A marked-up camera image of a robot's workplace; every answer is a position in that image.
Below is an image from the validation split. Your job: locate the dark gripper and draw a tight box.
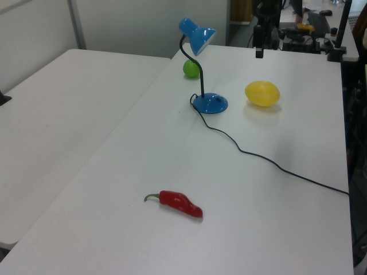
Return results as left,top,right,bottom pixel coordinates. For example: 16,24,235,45
253,24,265,60

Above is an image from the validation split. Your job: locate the blue desk lamp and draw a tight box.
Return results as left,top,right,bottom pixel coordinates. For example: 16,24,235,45
179,18,229,116

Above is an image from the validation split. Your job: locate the yellow melon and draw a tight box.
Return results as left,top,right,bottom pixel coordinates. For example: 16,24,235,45
244,80,281,108

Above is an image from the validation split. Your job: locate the wooden cabinet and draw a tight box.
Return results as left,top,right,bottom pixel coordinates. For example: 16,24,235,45
228,0,253,46

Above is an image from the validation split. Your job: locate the black keyboard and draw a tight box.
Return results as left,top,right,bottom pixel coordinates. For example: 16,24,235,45
306,11,332,34

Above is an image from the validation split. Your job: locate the green apple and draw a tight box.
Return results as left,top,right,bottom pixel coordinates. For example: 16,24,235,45
182,59,200,79

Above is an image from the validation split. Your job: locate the black pole with clamp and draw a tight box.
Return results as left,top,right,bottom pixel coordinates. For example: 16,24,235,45
327,0,353,62

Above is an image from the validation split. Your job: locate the red chili pepper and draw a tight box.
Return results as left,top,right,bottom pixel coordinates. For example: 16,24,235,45
143,190,204,219

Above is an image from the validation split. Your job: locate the black lamp power cable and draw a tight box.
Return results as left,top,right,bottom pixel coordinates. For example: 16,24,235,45
189,93,350,197

